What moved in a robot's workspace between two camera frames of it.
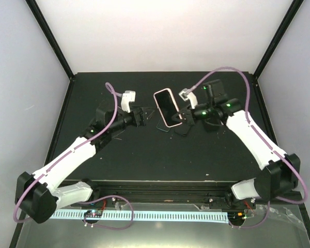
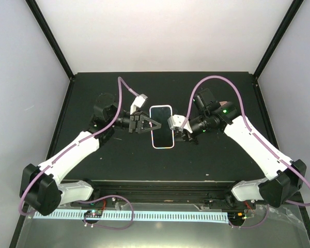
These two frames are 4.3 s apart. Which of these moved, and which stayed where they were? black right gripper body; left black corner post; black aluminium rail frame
Moved: black right gripper body
Stayed: left black corner post; black aluminium rail frame
